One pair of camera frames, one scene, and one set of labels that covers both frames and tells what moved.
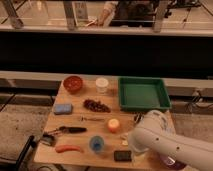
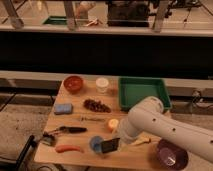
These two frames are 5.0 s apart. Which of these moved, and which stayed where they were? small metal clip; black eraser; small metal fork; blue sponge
Moved: black eraser
Stayed: small metal fork; small metal clip; blue sponge
